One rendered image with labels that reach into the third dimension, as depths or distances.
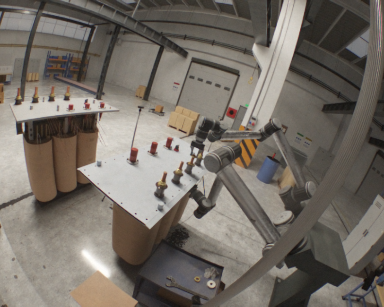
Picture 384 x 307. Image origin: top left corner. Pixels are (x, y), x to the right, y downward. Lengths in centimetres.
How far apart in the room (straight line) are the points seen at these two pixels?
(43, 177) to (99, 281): 171
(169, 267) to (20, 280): 189
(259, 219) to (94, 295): 126
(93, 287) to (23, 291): 136
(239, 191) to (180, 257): 79
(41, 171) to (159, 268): 191
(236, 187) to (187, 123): 679
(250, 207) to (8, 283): 277
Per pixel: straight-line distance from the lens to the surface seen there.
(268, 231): 131
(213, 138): 169
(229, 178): 120
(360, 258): 509
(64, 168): 272
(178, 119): 801
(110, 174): 141
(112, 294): 130
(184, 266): 154
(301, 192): 203
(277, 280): 327
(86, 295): 131
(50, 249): 260
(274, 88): 643
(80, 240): 261
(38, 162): 248
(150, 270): 144
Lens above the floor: 217
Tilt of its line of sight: 21 degrees down
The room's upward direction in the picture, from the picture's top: 20 degrees clockwise
